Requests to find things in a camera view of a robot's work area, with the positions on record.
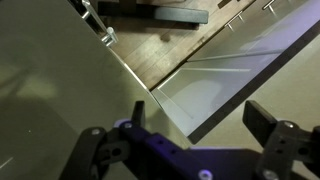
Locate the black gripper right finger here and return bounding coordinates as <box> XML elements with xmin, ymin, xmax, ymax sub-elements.
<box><xmin>242</xmin><ymin>100</ymin><xmax>320</xmax><ymax>180</ymax></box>

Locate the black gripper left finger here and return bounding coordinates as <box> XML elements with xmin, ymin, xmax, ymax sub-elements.
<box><xmin>59</xmin><ymin>101</ymin><xmax>145</xmax><ymax>180</ymax></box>

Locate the white lower cabinet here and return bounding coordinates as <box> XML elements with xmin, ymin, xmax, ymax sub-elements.
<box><xmin>152</xmin><ymin>0</ymin><xmax>320</xmax><ymax>136</ymax></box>

